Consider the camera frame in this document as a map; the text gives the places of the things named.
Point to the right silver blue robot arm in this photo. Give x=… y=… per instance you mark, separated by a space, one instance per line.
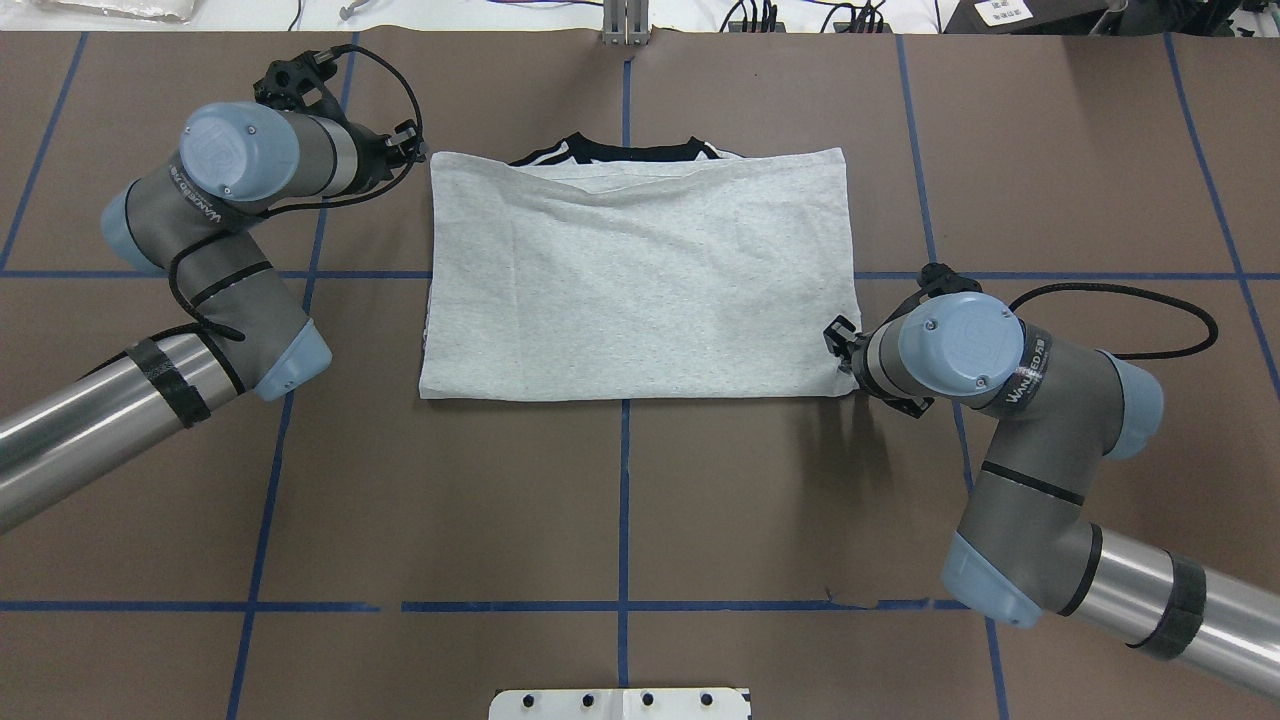
x=1023 y=547

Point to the clear plastic bag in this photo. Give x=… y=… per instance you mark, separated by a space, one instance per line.
x=152 y=11

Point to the black USB hub left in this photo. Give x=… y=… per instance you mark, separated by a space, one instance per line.
x=759 y=22

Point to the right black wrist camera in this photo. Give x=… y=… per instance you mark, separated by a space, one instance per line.
x=935 y=279

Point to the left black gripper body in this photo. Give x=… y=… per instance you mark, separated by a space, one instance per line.
x=374 y=162

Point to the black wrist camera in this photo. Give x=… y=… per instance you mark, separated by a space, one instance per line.
x=935 y=279
x=299 y=85

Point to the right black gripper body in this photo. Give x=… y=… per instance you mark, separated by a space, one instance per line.
x=853 y=352

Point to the black USB hub right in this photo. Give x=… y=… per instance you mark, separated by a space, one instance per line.
x=862 y=21

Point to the aluminium frame post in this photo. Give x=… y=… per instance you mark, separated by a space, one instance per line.
x=626 y=23

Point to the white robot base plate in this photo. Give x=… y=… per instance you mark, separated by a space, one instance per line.
x=623 y=703

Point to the dark brown box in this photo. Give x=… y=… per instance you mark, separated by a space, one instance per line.
x=1025 y=17

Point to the black usb hub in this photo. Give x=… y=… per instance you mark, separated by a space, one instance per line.
x=759 y=22
x=862 y=21

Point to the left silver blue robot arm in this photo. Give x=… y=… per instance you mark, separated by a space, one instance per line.
x=190 y=221

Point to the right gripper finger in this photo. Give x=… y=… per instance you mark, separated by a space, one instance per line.
x=841 y=337

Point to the grey cartoon print t-shirt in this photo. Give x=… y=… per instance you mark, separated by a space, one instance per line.
x=638 y=279

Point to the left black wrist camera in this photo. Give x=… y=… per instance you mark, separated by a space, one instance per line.
x=299 y=85

